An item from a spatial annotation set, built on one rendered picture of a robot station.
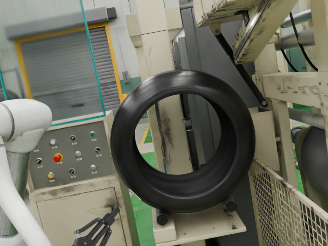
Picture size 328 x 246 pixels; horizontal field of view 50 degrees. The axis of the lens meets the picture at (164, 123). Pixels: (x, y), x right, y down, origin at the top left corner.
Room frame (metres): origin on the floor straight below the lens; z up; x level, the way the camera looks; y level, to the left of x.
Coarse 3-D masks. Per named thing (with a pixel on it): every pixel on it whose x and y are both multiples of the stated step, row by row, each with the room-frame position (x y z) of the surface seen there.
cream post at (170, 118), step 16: (144, 0) 1.68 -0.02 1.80; (160, 0) 1.68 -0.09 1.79; (144, 16) 1.68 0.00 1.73; (160, 16) 1.68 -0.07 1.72; (144, 32) 1.68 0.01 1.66; (160, 32) 1.68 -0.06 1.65; (144, 48) 1.68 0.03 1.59; (160, 48) 1.68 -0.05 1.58; (160, 64) 1.68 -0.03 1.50; (176, 96) 1.68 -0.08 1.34; (160, 112) 1.68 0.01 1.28; (176, 112) 1.68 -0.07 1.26; (160, 128) 1.68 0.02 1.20; (176, 128) 1.68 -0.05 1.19; (176, 144) 1.68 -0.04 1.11; (176, 160) 1.68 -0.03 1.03
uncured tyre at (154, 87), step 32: (128, 96) 1.34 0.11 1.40; (160, 96) 1.29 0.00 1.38; (224, 96) 1.30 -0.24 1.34; (128, 128) 1.29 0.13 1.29; (224, 128) 1.58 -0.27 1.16; (128, 160) 1.29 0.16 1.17; (224, 160) 1.57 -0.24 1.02; (160, 192) 1.29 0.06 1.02; (192, 192) 1.53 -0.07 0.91; (224, 192) 1.30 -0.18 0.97
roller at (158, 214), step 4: (156, 208) 1.41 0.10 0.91; (156, 212) 1.37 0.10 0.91; (160, 212) 1.34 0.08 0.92; (164, 212) 1.34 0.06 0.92; (156, 216) 1.34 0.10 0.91; (160, 216) 1.31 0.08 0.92; (164, 216) 1.31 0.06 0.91; (160, 220) 1.31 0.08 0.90; (164, 220) 1.31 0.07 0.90; (160, 224) 1.31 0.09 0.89; (164, 224) 1.31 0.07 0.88
